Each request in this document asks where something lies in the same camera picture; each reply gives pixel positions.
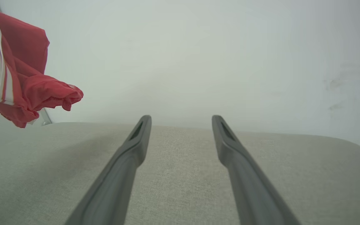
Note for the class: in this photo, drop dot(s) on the red garment with white trim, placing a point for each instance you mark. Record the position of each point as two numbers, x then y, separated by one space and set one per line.
27 62

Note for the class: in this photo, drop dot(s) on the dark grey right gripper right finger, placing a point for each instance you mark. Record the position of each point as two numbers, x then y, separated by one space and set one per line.
252 187

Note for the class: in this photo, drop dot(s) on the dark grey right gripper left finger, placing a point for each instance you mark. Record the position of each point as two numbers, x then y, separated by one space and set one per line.
111 184

